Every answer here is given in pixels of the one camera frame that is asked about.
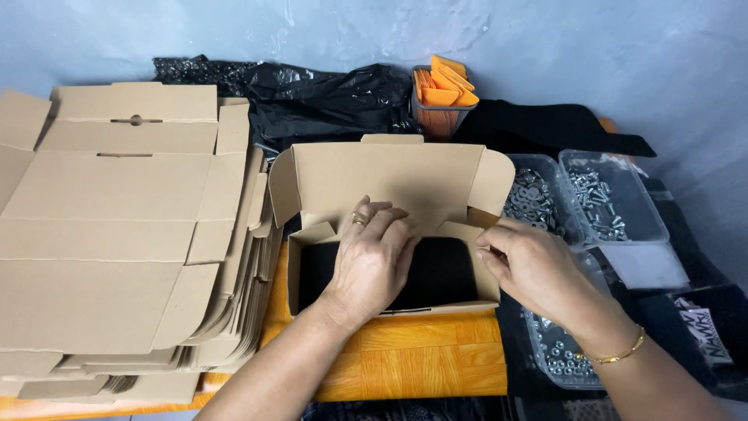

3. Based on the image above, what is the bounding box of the person's left hand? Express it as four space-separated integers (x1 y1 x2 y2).
318 195 422 335

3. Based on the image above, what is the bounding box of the person's right hand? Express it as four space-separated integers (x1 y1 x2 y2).
474 218 610 338

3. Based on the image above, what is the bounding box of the brown cardboard box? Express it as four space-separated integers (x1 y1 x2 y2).
268 134 516 320

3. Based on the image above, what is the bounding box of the heap of metal washers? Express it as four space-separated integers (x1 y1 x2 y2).
505 169 566 236

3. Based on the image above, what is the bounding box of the clear tub holding nuts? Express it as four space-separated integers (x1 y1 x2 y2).
521 250 616 391

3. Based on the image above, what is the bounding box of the black foam insert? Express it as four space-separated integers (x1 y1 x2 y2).
297 236 480 312

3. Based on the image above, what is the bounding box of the heap of metal bolts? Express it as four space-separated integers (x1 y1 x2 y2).
567 169 630 242

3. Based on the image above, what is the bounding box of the clear tub holding washers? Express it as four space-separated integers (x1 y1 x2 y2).
503 153 586 248

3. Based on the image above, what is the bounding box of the heap of metal nuts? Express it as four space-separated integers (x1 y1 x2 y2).
525 316 598 379

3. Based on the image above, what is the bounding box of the clear plastic lid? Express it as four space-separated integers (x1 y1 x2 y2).
595 240 691 291

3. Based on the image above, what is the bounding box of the clear tub holding bolts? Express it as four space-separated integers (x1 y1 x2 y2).
557 149 670 246

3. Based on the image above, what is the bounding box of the black cloth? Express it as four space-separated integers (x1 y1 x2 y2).
453 99 658 159

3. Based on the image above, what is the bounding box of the black mesh basket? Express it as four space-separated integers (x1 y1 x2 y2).
411 65 479 142

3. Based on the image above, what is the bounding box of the black plastic bag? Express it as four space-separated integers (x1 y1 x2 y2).
245 62 419 157

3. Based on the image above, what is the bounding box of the black box with labels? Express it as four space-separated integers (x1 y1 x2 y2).
636 284 748 388

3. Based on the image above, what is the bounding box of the bunch of orange plastic tags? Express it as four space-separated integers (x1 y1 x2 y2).
413 55 480 108

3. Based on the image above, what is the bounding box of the stack of flat cardboard blanks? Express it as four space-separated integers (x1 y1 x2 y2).
0 82 285 405

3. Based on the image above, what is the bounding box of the gold bracelet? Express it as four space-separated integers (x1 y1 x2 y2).
575 325 646 365

